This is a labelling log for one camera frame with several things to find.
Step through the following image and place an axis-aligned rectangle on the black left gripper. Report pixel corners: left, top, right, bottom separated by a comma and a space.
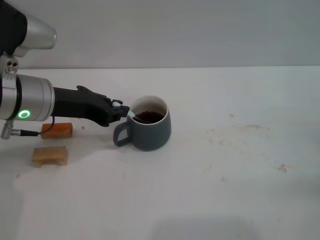
52, 85, 131, 128

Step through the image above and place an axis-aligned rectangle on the grey ceramic mug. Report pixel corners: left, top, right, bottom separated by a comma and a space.
112, 95, 173, 152

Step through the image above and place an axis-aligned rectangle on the dark coffee liquid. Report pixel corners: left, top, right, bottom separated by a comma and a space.
133, 111, 166, 125

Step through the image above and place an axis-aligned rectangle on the reddish stained wooden block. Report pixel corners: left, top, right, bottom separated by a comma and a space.
41, 121, 74, 140

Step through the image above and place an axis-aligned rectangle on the light notched wooden block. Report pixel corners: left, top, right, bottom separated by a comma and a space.
31, 146, 69, 168

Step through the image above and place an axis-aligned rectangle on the left arm cable with plug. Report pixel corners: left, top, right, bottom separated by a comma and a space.
0, 115, 56, 140

